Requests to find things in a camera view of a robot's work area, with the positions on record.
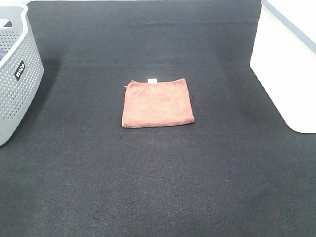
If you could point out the orange-brown towel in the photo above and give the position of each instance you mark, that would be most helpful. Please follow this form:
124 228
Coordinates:
158 104

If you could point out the grey perforated laundry basket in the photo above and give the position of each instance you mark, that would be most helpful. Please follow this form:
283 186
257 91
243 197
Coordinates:
21 68

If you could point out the black fabric table mat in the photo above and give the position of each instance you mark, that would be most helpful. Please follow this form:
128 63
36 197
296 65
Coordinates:
71 170

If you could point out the white plastic storage bin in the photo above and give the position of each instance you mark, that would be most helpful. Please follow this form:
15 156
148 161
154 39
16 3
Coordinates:
284 60

